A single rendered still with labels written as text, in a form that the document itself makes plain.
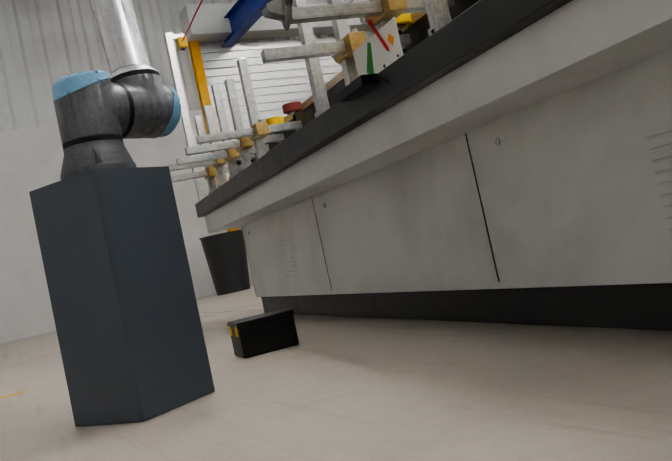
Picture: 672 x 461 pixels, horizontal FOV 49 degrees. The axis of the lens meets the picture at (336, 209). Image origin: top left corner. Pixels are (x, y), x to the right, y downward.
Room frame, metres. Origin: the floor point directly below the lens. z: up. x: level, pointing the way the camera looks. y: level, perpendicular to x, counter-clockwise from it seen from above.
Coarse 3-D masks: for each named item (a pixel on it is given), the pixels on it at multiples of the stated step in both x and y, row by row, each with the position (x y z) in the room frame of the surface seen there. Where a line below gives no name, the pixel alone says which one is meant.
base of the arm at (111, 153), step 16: (64, 144) 1.83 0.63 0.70; (80, 144) 1.81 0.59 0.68; (96, 144) 1.81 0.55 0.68; (112, 144) 1.84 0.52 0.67; (64, 160) 1.83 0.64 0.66; (80, 160) 1.80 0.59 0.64; (96, 160) 1.81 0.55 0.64; (112, 160) 1.81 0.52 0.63; (128, 160) 1.85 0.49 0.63; (64, 176) 1.81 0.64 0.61
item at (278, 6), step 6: (276, 0) 1.64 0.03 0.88; (282, 0) 1.65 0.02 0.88; (270, 6) 1.64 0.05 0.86; (276, 6) 1.64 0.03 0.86; (282, 6) 1.65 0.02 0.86; (288, 6) 1.65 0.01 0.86; (270, 12) 1.64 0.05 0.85; (276, 12) 1.64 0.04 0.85; (282, 12) 1.65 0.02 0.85; (288, 12) 1.65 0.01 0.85; (288, 18) 1.65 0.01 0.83; (288, 24) 1.66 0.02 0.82
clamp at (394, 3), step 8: (384, 0) 1.73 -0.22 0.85; (392, 0) 1.72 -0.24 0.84; (400, 0) 1.73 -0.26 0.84; (384, 8) 1.74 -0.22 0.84; (392, 8) 1.72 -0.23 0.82; (400, 8) 1.73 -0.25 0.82; (376, 16) 1.79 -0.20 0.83; (384, 16) 1.76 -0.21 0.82; (392, 16) 1.77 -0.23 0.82; (368, 24) 1.84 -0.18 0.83
